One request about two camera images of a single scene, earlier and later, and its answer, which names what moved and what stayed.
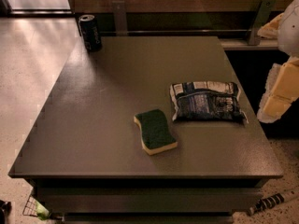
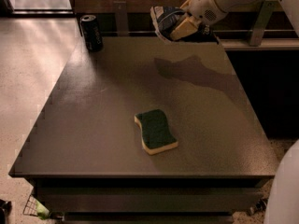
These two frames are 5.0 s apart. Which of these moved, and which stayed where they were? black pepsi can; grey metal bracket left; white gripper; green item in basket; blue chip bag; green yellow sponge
Moved: blue chip bag; white gripper
Stayed: black pepsi can; grey metal bracket left; green item in basket; green yellow sponge
